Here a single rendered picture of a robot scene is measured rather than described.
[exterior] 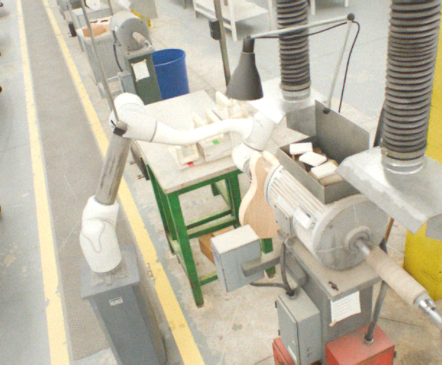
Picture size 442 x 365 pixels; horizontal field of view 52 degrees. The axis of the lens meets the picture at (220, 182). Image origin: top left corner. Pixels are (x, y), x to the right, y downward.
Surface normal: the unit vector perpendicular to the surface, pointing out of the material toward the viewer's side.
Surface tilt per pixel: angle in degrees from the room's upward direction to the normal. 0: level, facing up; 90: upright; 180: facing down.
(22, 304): 0
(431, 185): 0
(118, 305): 90
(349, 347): 0
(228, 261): 90
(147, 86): 90
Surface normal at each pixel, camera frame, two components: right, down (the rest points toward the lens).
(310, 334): 0.37, 0.48
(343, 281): -0.15, -0.82
